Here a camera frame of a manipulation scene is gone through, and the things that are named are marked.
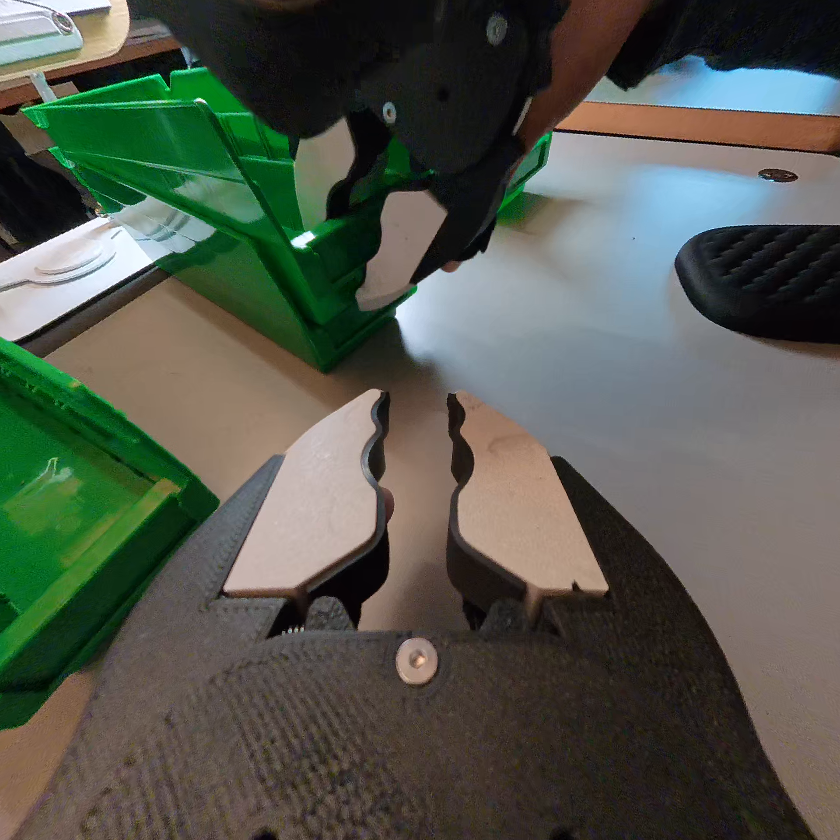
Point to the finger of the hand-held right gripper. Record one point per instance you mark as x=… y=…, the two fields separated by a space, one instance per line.
x=400 y=249
x=328 y=177

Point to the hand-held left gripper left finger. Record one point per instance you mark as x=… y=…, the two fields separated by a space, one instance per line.
x=315 y=512

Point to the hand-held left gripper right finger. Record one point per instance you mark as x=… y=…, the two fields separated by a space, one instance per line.
x=525 y=518

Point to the green plastic bin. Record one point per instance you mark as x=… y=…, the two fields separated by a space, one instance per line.
x=79 y=499
x=341 y=279
x=164 y=138
x=262 y=308

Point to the person's right forearm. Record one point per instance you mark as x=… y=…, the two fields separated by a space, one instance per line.
x=722 y=33

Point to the light grey desk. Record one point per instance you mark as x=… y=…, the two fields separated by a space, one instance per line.
x=590 y=394
x=722 y=92

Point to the round metal desk grommet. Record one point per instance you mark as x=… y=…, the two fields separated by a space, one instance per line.
x=778 y=175

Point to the person's left hand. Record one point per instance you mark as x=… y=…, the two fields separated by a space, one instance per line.
x=388 y=506

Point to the person's right hand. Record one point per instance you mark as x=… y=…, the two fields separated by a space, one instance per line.
x=584 y=65

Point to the brown wooden table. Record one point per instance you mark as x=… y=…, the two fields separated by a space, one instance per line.
x=151 y=49

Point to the pale wooden board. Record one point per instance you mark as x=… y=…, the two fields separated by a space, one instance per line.
x=105 y=39

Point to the white document stand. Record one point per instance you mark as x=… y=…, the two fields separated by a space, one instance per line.
x=65 y=289

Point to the black ribbed pad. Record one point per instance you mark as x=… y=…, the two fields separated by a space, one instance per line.
x=768 y=282

